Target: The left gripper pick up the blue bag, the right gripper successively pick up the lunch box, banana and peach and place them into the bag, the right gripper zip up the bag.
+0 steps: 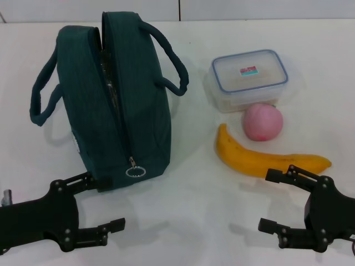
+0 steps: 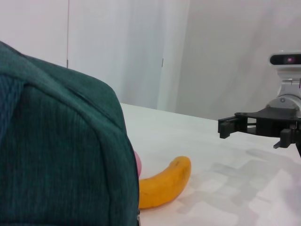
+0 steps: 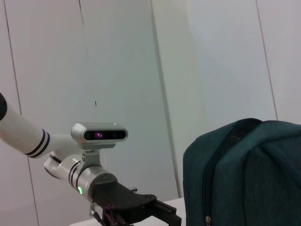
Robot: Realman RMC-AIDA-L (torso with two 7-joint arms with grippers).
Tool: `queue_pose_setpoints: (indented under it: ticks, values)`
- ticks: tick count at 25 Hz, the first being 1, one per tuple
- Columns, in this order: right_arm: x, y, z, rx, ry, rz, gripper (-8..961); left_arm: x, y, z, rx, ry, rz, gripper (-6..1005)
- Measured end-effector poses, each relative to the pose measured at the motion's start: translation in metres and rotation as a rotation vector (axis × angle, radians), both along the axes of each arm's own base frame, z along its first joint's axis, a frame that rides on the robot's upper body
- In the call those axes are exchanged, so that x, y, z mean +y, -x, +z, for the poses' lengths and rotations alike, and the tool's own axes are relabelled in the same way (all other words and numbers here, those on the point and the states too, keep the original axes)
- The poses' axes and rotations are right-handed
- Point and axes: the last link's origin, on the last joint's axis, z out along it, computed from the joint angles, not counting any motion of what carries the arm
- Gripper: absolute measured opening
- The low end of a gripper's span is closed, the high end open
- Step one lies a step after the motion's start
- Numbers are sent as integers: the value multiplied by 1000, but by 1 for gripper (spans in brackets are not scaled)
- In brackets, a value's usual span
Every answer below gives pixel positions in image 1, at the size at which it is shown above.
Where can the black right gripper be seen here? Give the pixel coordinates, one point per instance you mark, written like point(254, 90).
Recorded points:
point(327, 213)

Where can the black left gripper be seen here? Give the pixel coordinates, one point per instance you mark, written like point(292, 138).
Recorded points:
point(41, 216)

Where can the yellow banana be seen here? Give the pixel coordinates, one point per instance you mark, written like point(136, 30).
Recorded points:
point(249, 160)

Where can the pink peach toy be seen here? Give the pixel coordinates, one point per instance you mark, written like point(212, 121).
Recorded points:
point(263, 122)

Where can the dark teal insulated lunch bag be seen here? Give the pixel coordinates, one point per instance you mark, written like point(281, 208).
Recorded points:
point(133, 97)

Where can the clear blue-rimmed food container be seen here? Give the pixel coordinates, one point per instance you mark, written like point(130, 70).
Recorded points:
point(249, 83)

